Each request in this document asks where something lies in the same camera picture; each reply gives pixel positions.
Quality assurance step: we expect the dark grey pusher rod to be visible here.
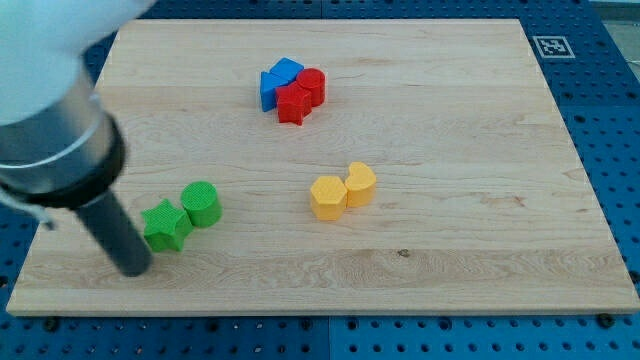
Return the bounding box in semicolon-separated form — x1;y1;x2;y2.
74;190;152;277

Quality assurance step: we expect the green star block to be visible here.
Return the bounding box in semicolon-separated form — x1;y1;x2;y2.
141;199;194;252

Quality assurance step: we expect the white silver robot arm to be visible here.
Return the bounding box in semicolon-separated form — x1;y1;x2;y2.
1;0;154;277

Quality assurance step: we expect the red star block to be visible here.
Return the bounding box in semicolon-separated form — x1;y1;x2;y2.
276;82;312;126

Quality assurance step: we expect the green cylinder block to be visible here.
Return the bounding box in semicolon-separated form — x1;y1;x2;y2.
180;181;223;228

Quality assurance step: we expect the blue triangle block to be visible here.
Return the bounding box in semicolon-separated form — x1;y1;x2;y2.
259;71;289;112

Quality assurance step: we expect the yellow hexagon block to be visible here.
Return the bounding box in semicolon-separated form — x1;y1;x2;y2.
310;176;347;221

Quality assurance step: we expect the light wooden board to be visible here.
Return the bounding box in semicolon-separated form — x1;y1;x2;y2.
7;19;639;316

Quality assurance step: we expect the blue cube block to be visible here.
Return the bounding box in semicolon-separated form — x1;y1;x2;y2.
269;57;304;82

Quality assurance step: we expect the red cylinder block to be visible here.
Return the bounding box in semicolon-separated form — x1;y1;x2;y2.
296;68;326;107

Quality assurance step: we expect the yellow heart block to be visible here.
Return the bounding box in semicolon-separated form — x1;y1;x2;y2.
344;162;377;208

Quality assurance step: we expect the white fiducial marker tag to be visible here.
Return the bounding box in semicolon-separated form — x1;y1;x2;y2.
533;35;575;59

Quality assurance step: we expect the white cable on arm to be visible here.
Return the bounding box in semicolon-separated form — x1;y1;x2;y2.
0;187;56;231

